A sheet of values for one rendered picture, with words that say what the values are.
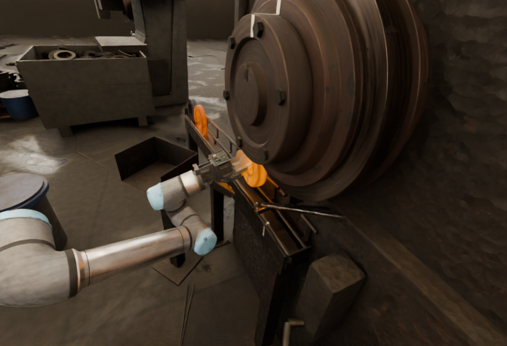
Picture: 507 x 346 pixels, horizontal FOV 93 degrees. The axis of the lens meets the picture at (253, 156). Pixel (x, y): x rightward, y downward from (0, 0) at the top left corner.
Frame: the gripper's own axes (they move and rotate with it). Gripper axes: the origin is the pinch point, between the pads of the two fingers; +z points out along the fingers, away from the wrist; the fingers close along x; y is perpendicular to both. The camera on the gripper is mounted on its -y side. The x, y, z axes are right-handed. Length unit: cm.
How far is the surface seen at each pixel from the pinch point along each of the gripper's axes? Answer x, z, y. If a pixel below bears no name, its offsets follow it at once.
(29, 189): 64, -94, -13
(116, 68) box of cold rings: 216, -48, -1
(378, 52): -40, 6, 41
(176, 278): 19, -50, -69
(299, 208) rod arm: -32.4, -2.4, 8.8
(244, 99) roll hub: -20.7, -5.8, 32.4
